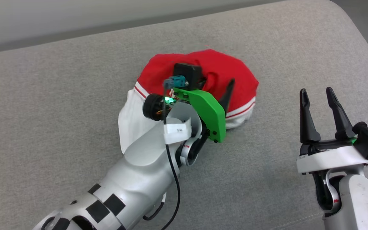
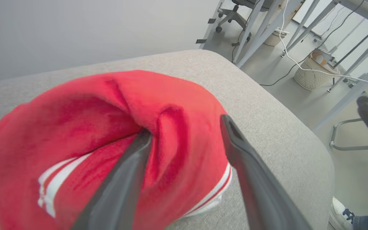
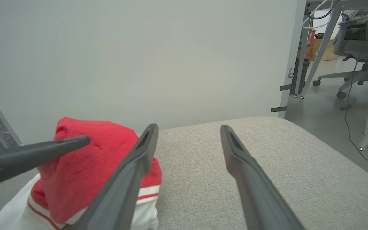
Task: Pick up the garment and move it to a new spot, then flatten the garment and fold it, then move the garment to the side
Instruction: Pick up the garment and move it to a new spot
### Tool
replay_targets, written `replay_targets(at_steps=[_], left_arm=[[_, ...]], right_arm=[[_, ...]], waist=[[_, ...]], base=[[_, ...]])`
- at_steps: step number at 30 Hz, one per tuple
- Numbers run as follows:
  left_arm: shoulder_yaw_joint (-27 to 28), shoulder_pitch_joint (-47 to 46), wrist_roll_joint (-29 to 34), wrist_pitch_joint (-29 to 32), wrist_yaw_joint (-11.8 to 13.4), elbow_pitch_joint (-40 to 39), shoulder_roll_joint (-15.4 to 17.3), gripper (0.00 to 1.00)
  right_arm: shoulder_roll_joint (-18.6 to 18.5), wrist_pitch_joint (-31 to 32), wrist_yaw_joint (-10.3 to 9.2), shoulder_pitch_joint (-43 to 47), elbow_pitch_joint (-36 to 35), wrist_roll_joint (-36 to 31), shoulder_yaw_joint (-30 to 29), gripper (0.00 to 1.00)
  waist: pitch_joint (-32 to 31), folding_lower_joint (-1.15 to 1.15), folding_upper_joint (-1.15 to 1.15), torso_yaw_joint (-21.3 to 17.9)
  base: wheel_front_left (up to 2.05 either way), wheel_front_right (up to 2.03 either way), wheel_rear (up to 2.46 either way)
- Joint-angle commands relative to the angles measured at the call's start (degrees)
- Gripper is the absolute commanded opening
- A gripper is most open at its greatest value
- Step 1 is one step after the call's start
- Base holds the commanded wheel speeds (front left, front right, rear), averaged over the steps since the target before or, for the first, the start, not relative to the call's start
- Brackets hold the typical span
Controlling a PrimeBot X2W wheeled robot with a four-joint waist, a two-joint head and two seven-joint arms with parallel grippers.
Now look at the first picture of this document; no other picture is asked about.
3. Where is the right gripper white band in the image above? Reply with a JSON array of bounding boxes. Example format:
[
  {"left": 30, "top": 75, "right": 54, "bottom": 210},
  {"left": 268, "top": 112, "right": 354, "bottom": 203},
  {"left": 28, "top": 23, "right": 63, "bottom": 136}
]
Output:
[{"left": 296, "top": 87, "right": 368, "bottom": 175}]

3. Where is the red and white garment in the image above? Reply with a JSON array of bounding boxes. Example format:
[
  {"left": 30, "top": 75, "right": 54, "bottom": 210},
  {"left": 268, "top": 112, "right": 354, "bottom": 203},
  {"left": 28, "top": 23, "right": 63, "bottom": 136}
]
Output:
[{"left": 118, "top": 49, "right": 259, "bottom": 154}]

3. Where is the white cable label tag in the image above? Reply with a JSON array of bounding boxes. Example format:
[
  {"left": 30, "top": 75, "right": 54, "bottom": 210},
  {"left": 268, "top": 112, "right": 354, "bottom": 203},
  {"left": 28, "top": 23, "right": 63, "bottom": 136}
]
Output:
[{"left": 164, "top": 118, "right": 192, "bottom": 145}]

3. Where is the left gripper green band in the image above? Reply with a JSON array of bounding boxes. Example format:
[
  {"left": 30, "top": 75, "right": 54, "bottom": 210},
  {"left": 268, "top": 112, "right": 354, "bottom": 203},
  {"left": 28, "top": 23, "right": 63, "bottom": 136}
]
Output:
[{"left": 142, "top": 79, "right": 235, "bottom": 143}]

